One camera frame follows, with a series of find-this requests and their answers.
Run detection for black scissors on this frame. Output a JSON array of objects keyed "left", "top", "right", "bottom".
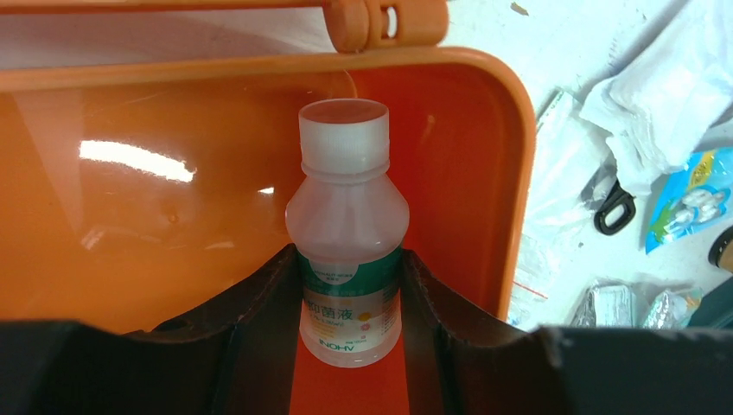
[{"left": 593, "top": 181, "right": 636, "bottom": 236}]

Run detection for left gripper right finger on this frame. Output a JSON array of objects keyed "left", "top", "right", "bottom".
[{"left": 399, "top": 250, "right": 732, "bottom": 414}]

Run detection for small teal wipe packet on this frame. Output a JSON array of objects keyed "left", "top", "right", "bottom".
[{"left": 641, "top": 287, "right": 703, "bottom": 329}]

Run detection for teal divided tray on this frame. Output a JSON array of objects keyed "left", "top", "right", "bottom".
[{"left": 688, "top": 278, "right": 732, "bottom": 329}]

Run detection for white bottle green label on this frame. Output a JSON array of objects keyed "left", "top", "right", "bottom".
[{"left": 285, "top": 99, "right": 410, "bottom": 368}]

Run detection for zip bag of wipes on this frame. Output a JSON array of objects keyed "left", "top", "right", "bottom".
[{"left": 570, "top": 283, "right": 639, "bottom": 328}]

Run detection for clear zip bag gauze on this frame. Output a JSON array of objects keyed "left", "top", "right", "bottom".
[{"left": 507, "top": 89, "right": 615, "bottom": 331}]

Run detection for orange plastic medicine box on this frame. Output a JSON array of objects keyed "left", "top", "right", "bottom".
[{"left": 1, "top": 1, "right": 535, "bottom": 414}]

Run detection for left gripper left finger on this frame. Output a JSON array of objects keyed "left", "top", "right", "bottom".
[{"left": 1, "top": 245, "right": 303, "bottom": 414}]

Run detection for blue snack packet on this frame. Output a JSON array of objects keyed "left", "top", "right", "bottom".
[{"left": 645, "top": 147, "right": 732, "bottom": 253}]

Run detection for brown bottle orange cap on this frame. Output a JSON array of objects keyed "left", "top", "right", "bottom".
[{"left": 708, "top": 227, "right": 733, "bottom": 272}]

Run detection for white gauze packet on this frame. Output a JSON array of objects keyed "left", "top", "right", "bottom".
[{"left": 580, "top": 1, "right": 732, "bottom": 196}]

